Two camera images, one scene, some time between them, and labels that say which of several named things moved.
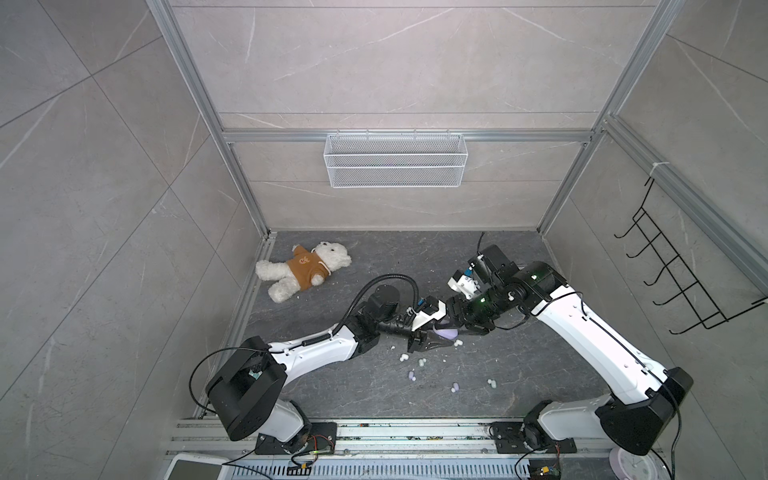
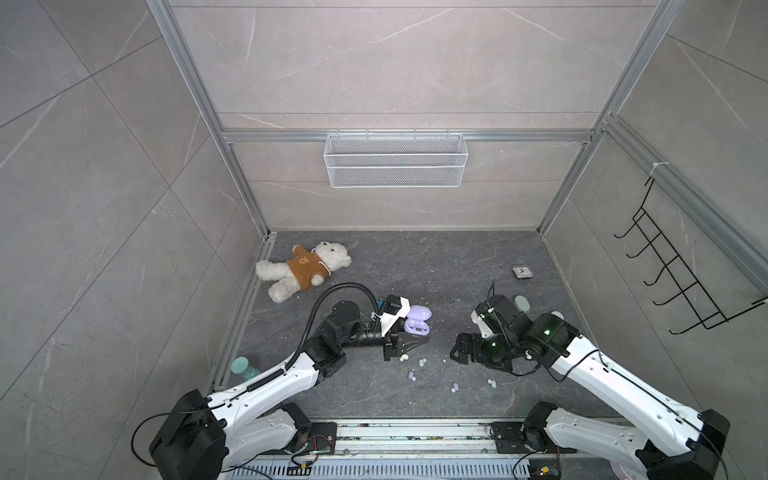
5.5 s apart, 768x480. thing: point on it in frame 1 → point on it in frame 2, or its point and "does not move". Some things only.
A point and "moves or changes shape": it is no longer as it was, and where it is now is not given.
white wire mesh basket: (396, 161) does not move
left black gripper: (429, 341) → (391, 344)
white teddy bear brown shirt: (305, 268) does not move
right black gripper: (459, 302) → (474, 340)
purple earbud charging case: (449, 333) moves or changes shape
